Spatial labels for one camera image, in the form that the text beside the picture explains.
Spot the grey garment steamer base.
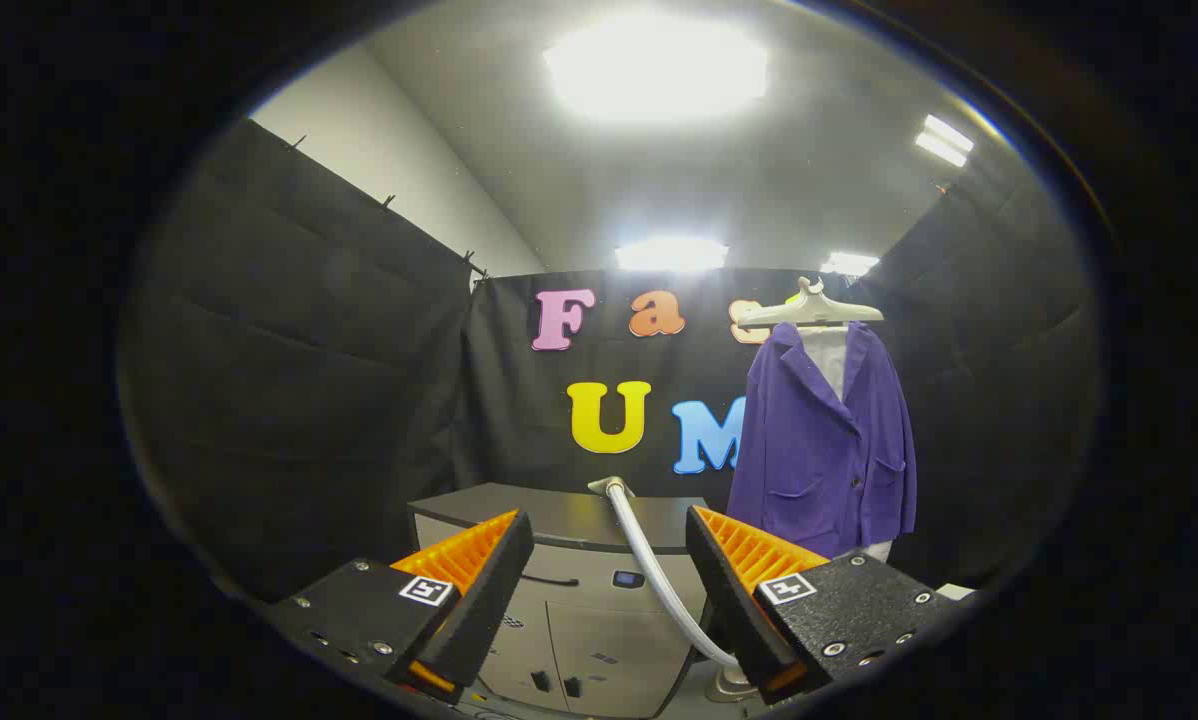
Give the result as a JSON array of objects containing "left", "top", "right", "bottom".
[{"left": 704, "top": 666, "right": 762, "bottom": 704}]

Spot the double ceiling light panel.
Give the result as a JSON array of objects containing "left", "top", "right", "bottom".
[{"left": 914, "top": 114, "right": 976, "bottom": 169}]

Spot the black backdrop cloth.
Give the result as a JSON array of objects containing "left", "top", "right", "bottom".
[
  {"left": 859, "top": 160, "right": 1100, "bottom": 591},
  {"left": 119, "top": 118, "right": 485, "bottom": 601},
  {"left": 459, "top": 266, "right": 920, "bottom": 521}
]

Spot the white plastic clothes hanger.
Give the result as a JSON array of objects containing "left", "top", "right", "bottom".
[{"left": 737, "top": 277, "right": 885, "bottom": 331}]

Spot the grey cabinet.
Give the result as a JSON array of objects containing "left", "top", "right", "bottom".
[{"left": 407, "top": 483, "right": 712, "bottom": 719}]

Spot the large ceiling light panel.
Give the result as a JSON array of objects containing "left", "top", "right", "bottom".
[{"left": 542, "top": 12, "right": 772, "bottom": 123}]

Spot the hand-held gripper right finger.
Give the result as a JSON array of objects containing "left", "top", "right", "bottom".
[{"left": 684, "top": 505, "right": 965, "bottom": 707}]

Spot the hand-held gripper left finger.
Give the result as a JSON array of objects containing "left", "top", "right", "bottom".
[{"left": 264, "top": 510, "right": 536, "bottom": 707}]

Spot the white shirt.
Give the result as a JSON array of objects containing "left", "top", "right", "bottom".
[{"left": 802, "top": 325, "right": 895, "bottom": 564}]

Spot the purple corduroy jacket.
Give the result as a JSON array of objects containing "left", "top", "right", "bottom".
[{"left": 727, "top": 320, "right": 918, "bottom": 559}]

